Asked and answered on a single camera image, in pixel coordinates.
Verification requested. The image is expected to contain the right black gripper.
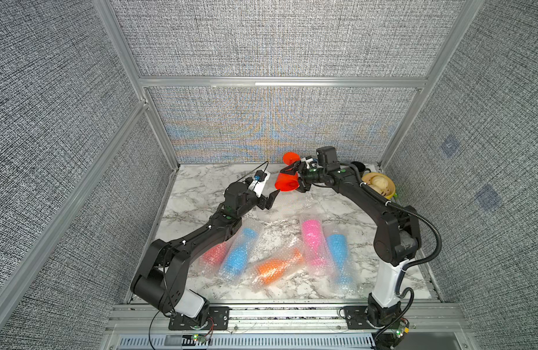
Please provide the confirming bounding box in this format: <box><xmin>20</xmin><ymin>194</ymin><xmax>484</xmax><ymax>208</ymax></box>
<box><xmin>281</xmin><ymin>160</ymin><xmax>329</xmax><ymax>192</ymax></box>

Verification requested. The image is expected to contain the red plastic wine glass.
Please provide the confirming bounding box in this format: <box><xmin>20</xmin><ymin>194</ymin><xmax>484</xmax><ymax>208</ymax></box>
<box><xmin>275</xmin><ymin>152</ymin><xmax>300</xmax><ymax>192</ymax></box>

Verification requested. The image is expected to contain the pink plastic wine glass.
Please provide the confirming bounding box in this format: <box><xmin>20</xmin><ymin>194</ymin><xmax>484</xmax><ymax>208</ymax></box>
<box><xmin>301</xmin><ymin>219</ymin><xmax>331</xmax><ymax>269</ymax></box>

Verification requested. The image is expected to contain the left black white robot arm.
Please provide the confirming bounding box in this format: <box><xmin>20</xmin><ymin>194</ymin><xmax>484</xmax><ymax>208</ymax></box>
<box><xmin>130</xmin><ymin>181</ymin><xmax>280</xmax><ymax>326</ymax></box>

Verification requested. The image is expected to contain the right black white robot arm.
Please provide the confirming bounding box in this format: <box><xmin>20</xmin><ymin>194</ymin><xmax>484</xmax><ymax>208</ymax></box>
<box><xmin>281</xmin><ymin>153</ymin><xmax>422</xmax><ymax>330</ymax></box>

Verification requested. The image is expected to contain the wrapped orange wine glass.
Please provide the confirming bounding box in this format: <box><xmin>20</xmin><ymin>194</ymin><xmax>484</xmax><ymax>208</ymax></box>
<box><xmin>251</xmin><ymin>246</ymin><xmax>304</xmax><ymax>291</ymax></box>

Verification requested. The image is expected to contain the wrapped blue wine glass left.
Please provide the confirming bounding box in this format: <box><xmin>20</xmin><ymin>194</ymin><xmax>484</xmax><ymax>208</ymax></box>
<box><xmin>219</xmin><ymin>227</ymin><xmax>260</xmax><ymax>281</ymax></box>

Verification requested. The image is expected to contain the wrapped blue wine glass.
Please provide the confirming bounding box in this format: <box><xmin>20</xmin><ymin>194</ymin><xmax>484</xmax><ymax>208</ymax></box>
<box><xmin>324</xmin><ymin>230</ymin><xmax>357</xmax><ymax>295</ymax></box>
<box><xmin>219</xmin><ymin>227</ymin><xmax>260</xmax><ymax>281</ymax></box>

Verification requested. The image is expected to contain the wrapped red wine glass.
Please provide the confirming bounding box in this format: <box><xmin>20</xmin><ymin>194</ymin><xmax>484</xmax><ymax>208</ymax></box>
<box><xmin>200</xmin><ymin>241</ymin><xmax>231</xmax><ymax>277</ymax></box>

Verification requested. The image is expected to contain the wrapped blue wine glass right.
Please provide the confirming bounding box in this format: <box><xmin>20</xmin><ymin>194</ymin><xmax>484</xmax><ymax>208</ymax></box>
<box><xmin>324</xmin><ymin>230</ymin><xmax>357</xmax><ymax>295</ymax></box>

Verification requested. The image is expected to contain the black mug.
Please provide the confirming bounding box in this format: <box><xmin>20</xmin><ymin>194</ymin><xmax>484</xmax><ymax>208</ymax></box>
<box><xmin>351</xmin><ymin>161</ymin><xmax>367</xmax><ymax>174</ymax></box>

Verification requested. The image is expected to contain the yellow bowl with buns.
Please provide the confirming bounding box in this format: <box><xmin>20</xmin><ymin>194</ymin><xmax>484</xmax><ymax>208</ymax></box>
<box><xmin>362</xmin><ymin>172</ymin><xmax>396</xmax><ymax>199</ymax></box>

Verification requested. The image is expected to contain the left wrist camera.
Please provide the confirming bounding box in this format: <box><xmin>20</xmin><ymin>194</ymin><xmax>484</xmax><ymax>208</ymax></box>
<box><xmin>248</xmin><ymin>170</ymin><xmax>270</xmax><ymax>198</ymax></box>

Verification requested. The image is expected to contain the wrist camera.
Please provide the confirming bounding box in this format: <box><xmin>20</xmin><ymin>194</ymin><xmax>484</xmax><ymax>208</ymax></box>
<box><xmin>248</xmin><ymin>170</ymin><xmax>270</xmax><ymax>198</ymax></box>
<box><xmin>316</xmin><ymin>146</ymin><xmax>340</xmax><ymax>172</ymax></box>

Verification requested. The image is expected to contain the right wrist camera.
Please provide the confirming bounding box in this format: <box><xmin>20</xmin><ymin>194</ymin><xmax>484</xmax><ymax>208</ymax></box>
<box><xmin>316</xmin><ymin>146</ymin><xmax>340</xmax><ymax>172</ymax></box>

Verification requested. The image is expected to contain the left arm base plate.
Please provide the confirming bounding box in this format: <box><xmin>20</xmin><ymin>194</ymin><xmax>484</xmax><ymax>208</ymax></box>
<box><xmin>168</xmin><ymin>306</ymin><xmax>230</xmax><ymax>332</ymax></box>

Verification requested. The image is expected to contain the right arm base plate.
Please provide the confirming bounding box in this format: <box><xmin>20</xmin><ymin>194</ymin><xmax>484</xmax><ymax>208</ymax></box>
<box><xmin>341</xmin><ymin>305</ymin><xmax>402</xmax><ymax>330</ymax></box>

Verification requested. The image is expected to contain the aluminium front rail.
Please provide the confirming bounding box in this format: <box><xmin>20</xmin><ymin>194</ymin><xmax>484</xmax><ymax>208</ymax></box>
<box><xmin>106</xmin><ymin>300</ymin><xmax>471</xmax><ymax>334</ymax></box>

